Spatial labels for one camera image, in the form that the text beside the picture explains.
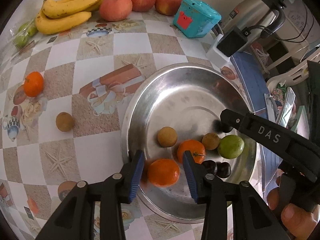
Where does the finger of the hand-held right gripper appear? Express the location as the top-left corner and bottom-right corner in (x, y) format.
(220, 109), (250, 132)

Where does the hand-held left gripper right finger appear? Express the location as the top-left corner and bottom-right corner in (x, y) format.
(182, 150), (290, 240)

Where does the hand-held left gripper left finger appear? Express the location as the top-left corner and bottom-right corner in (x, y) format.
(35, 150), (145, 240)

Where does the dark plum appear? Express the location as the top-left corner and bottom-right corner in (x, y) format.
(216, 162), (232, 179)
(201, 160), (217, 177)
(215, 120), (234, 133)

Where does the green round fruit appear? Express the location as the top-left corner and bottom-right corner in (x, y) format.
(217, 135), (245, 159)

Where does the orange tangerine with stem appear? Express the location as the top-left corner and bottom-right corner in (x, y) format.
(177, 140), (206, 164)

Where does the brown round fruit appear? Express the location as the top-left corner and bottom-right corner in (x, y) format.
(157, 127), (178, 148)
(201, 133), (221, 150)
(55, 112), (75, 132)

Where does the steel basin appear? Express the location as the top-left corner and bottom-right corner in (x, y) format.
(121, 62), (258, 224)

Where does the person's right hand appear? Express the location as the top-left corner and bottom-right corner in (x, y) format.
(267, 175), (320, 238)

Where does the white power socket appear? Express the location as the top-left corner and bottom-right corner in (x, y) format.
(205, 35), (232, 68)

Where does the white plastic chair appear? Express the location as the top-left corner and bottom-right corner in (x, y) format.
(266, 47), (320, 90)

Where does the teal plastic box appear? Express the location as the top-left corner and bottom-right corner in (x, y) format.
(173, 0), (222, 38)

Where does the steel electric kettle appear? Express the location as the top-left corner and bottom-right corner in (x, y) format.
(221, 0), (287, 53)

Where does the checkered printed tablecloth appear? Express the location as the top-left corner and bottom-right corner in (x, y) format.
(0, 4), (273, 240)

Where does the red apple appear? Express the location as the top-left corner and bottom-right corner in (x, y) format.
(128, 0), (156, 12)
(154, 0), (182, 16)

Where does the pink apple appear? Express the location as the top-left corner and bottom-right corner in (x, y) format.
(99, 0), (133, 22)

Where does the yellow banana bunch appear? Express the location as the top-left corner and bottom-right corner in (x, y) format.
(35, 0), (121, 35)

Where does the bag of green fruit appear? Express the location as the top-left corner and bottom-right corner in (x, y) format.
(9, 20), (38, 50)

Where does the black cable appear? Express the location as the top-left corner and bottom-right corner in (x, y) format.
(246, 4), (312, 42)

